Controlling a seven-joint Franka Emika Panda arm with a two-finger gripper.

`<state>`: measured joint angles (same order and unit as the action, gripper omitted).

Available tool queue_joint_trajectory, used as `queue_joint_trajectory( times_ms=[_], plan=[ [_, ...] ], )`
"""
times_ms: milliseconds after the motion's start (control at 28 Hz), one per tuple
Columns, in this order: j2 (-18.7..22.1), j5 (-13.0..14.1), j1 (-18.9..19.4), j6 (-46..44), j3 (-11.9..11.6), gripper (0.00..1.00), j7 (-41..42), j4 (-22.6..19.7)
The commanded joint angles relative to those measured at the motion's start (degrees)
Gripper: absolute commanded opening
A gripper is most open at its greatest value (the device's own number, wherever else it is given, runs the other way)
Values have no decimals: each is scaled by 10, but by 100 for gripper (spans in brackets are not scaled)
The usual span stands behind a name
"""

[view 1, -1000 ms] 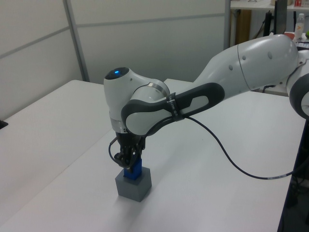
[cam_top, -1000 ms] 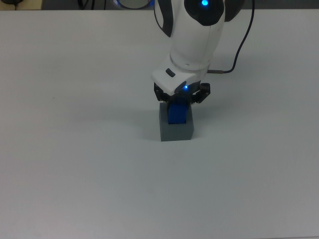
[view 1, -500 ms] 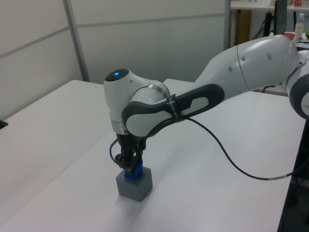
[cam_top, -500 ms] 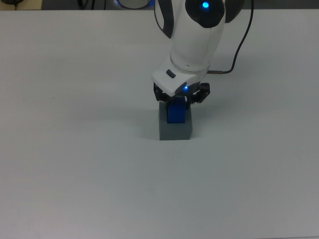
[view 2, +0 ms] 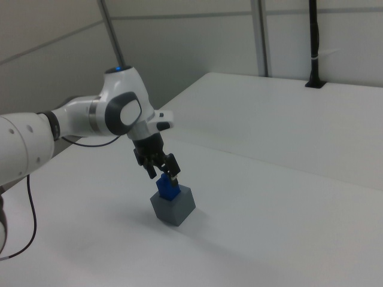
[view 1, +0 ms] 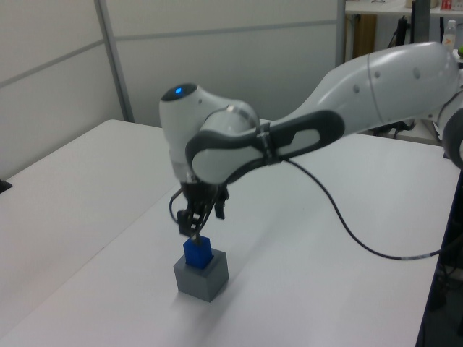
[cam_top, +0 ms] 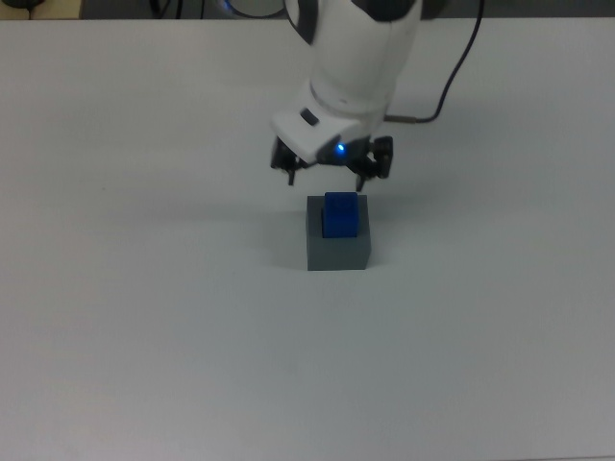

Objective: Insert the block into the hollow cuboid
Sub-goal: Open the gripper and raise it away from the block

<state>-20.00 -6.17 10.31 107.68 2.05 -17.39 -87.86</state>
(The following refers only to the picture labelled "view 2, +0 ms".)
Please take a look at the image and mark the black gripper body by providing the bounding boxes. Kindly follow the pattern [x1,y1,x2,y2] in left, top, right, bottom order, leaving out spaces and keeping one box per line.
[132,133,166,167]

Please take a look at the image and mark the blue block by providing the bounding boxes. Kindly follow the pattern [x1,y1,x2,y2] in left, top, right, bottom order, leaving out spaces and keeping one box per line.
[156,173,182,201]

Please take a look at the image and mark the grey hollow cuboid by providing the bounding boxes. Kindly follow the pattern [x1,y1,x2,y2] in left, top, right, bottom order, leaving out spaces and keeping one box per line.
[149,185,197,228]

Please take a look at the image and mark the black pole with base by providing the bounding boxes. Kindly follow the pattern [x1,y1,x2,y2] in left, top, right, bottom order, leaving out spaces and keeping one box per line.
[305,0,327,89]

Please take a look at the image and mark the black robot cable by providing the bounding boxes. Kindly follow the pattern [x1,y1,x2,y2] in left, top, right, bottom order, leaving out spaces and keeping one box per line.
[0,134,124,262]

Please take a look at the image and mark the thin grey partition post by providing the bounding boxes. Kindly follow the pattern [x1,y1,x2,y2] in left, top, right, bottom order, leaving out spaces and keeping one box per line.
[96,0,126,68]

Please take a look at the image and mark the wide grey partition post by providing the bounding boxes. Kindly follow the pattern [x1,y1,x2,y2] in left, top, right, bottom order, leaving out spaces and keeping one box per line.
[256,0,273,77]

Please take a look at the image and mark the white cable tie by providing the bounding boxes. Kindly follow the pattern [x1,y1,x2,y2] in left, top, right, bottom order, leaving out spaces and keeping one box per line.
[311,49,341,61]

